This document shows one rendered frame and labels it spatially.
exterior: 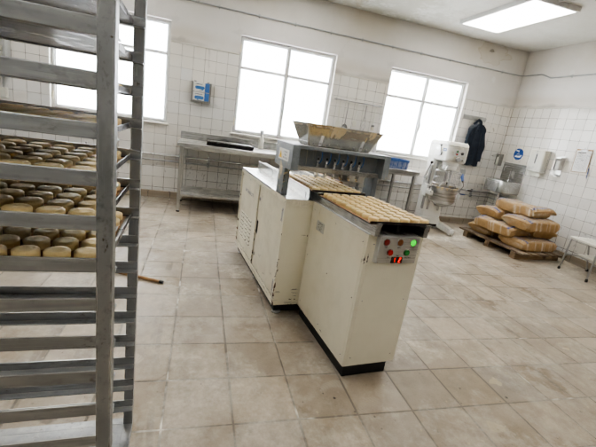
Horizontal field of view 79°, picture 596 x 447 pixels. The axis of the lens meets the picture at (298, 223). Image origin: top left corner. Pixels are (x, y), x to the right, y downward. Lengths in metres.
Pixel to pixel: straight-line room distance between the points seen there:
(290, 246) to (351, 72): 3.95
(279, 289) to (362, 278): 0.81
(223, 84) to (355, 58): 1.98
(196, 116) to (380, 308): 4.15
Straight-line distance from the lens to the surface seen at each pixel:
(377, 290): 1.96
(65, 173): 0.82
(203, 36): 5.58
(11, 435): 1.73
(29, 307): 0.93
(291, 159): 2.29
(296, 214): 2.37
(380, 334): 2.13
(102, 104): 0.76
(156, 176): 5.62
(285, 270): 2.48
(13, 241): 1.00
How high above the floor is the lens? 1.30
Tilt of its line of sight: 15 degrees down
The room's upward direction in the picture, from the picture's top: 9 degrees clockwise
